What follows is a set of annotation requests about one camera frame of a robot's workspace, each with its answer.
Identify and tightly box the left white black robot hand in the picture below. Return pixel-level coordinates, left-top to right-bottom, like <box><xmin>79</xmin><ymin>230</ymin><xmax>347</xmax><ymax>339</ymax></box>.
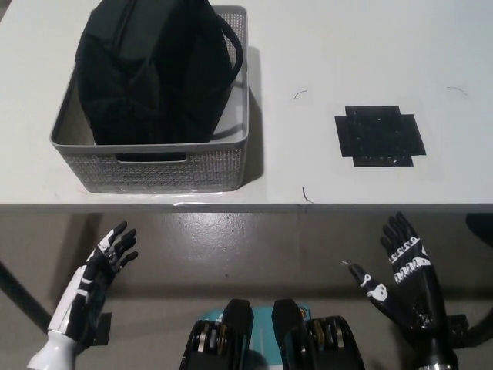
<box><xmin>45</xmin><ymin>220</ymin><xmax>139</xmax><ymax>347</ymax></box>

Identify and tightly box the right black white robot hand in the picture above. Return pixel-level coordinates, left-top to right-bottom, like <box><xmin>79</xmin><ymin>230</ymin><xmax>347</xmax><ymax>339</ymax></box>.
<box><xmin>347</xmin><ymin>210</ymin><xmax>450</xmax><ymax>337</ymax></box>

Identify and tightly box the black fabric lunch bag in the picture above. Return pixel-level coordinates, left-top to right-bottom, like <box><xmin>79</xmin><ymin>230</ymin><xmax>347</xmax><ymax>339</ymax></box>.
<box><xmin>72</xmin><ymin>0</ymin><xmax>246</xmax><ymax>163</ymax></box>

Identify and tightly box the dark metal table leg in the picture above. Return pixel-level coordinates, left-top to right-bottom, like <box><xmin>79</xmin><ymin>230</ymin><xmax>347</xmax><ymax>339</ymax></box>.
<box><xmin>0</xmin><ymin>259</ymin><xmax>53</xmax><ymax>337</ymax></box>

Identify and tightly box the dark curved table leg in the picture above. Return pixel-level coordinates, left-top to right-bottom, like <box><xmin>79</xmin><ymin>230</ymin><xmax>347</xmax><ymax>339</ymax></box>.
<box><xmin>455</xmin><ymin>284</ymin><xmax>493</xmax><ymax>348</ymax></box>

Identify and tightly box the dark rounded object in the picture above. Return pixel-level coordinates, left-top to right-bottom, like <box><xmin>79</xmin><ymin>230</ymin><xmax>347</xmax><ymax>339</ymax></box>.
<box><xmin>465</xmin><ymin>214</ymin><xmax>493</xmax><ymax>244</ymax></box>

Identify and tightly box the grey perforated plastic basket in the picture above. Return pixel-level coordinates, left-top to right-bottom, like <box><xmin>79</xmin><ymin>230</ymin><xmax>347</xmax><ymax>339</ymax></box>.
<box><xmin>49</xmin><ymin>4</ymin><xmax>251</xmax><ymax>194</ymax></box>

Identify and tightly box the black teal robot body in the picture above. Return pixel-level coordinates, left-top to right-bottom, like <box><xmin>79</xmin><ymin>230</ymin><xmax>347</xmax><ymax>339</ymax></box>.
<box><xmin>180</xmin><ymin>297</ymin><xmax>367</xmax><ymax>370</ymax></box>

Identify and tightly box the black tape patch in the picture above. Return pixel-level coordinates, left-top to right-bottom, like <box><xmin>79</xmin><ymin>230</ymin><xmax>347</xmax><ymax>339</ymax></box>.
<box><xmin>334</xmin><ymin>104</ymin><xmax>427</xmax><ymax>168</ymax></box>

